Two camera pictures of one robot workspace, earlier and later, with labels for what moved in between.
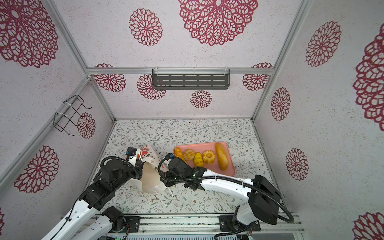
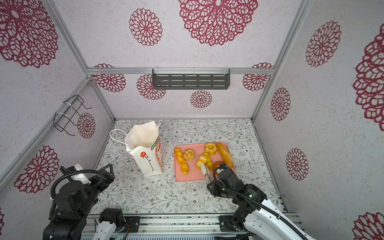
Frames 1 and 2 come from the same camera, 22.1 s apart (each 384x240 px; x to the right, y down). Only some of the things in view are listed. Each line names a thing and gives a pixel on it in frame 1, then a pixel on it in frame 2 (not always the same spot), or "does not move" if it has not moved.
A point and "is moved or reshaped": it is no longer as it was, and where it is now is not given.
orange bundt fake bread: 208,157 → 211,148
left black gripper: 132,166 → 100,178
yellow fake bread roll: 189,154 does not move
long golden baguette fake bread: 222,156 is moved or reshaped
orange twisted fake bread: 178,153 does not move
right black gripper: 171,162 → 218,174
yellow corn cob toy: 198,160 → 209,162
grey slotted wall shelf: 191,78 does not move
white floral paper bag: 152,166 → 143,140
